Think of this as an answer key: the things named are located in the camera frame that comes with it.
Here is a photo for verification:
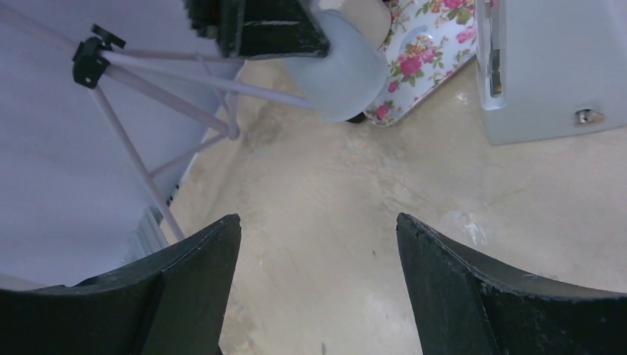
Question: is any white upside-down mug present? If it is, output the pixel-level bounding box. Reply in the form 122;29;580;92
284;10;388;122

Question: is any beige mug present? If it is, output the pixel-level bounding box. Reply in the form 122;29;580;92
339;0;392;50

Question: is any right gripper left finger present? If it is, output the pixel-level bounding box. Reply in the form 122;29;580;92
1;214;242;354

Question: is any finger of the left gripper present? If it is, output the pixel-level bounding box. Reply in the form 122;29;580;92
183;0;331;59

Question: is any floral tray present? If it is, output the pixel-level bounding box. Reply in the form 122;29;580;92
364;0;477;127

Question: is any purple tripod stand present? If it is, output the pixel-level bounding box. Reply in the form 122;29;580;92
1;4;314;241

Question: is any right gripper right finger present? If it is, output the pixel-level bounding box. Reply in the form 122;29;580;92
396;213;626;354

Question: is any white wedge-shaped device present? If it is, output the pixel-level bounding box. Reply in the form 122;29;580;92
475;0;626;145

